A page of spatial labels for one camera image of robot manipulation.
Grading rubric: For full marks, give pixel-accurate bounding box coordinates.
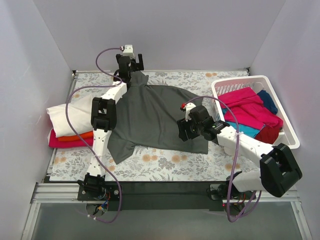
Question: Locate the grey t shirt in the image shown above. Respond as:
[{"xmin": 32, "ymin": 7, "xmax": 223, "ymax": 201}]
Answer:
[{"xmin": 107, "ymin": 71, "xmax": 208, "ymax": 164}]

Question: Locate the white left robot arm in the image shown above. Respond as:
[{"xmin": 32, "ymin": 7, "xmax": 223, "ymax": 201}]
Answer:
[{"xmin": 77, "ymin": 51, "xmax": 144, "ymax": 200}]

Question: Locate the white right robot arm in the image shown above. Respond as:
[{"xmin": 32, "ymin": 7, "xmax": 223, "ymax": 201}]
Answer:
[{"xmin": 177, "ymin": 103, "xmax": 303, "ymax": 199}]

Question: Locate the floral patterned table mat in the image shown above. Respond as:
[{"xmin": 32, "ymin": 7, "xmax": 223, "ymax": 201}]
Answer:
[{"xmin": 47, "ymin": 70, "xmax": 248, "ymax": 182}]

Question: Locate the pink t shirt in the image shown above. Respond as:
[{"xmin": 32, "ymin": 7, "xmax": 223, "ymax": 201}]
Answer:
[{"xmin": 218, "ymin": 87, "xmax": 283, "ymax": 130}]

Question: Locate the teal t shirt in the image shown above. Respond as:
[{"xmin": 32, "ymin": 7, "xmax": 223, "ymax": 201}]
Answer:
[{"xmin": 222, "ymin": 108, "xmax": 264, "ymax": 138}]

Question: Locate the folded white t shirt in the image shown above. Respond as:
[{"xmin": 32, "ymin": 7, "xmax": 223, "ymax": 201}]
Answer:
[{"xmin": 46, "ymin": 95, "xmax": 94, "ymax": 138}]

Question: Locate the dark red t shirt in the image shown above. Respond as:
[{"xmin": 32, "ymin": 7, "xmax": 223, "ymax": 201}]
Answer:
[{"xmin": 255, "ymin": 126, "xmax": 280, "ymax": 144}]

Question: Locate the navy blue t shirt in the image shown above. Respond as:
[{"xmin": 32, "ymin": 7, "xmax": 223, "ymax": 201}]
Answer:
[{"xmin": 257, "ymin": 90, "xmax": 278, "ymax": 115}]

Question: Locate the folded orange t shirt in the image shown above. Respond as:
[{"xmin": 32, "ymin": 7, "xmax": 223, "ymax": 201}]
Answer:
[{"xmin": 57, "ymin": 131, "xmax": 94, "ymax": 142}]

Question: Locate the white plastic laundry basket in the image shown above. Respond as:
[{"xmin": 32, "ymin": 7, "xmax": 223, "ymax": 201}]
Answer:
[{"xmin": 211, "ymin": 75, "xmax": 300, "ymax": 150}]

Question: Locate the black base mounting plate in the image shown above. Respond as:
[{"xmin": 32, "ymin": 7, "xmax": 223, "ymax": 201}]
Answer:
[{"xmin": 77, "ymin": 180, "xmax": 228, "ymax": 212}]

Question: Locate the folded magenta t shirt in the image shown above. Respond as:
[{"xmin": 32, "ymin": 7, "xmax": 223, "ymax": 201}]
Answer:
[{"xmin": 48, "ymin": 129, "xmax": 94, "ymax": 149}]

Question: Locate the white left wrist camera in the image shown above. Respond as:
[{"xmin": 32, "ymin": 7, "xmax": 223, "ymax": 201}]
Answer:
[{"xmin": 120, "ymin": 44, "xmax": 135, "ymax": 59}]

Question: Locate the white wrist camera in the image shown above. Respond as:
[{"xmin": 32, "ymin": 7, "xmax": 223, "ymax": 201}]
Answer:
[
  {"xmin": 180, "ymin": 102, "xmax": 196, "ymax": 122},
  {"xmin": 120, "ymin": 44, "xmax": 135, "ymax": 59}
]

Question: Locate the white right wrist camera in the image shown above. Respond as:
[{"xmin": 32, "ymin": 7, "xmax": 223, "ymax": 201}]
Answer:
[{"xmin": 180, "ymin": 102, "xmax": 196, "ymax": 122}]

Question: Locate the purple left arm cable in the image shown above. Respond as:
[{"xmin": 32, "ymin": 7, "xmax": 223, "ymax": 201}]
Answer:
[{"xmin": 65, "ymin": 45, "xmax": 125, "ymax": 224}]

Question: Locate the aluminium frame rail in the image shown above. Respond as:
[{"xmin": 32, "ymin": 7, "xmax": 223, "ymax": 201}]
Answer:
[{"xmin": 21, "ymin": 74, "xmax": 83, "ymax": 240}]

